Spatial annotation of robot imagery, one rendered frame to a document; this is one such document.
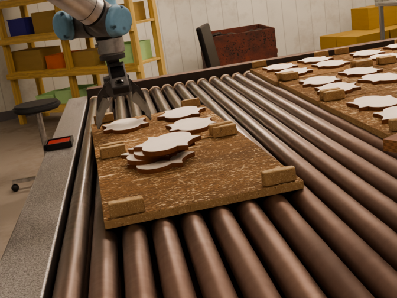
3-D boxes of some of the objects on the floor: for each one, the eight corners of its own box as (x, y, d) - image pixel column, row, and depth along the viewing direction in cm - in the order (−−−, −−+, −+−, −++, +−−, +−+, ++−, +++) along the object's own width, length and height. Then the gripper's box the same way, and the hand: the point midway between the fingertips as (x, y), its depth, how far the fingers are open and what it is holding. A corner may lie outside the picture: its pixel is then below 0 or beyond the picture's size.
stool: (89, 167, 478) (74, 91, 461) (86, 190, 420) (68, 104, 403) (18, 180, 472) (0, 103, 455) (5, 205, 413) (-16, 117, 396)
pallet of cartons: (394, 51, 858) (392, 1, 839) (437, 55, 766) (435, 0, 747) (312, 66, 830) (307, 15, 811) (346, 73, 737) (341, 15, 718)
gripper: (145, 48, 166) (156, 115, 171) (76, 58, 163) (89, 126, 168) (148, 49, 158) (160, 119, 163) (76, 61, 155) (90, 132, 160)
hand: (125, 125), depth 163 cm, fingers open, 14 cm apart
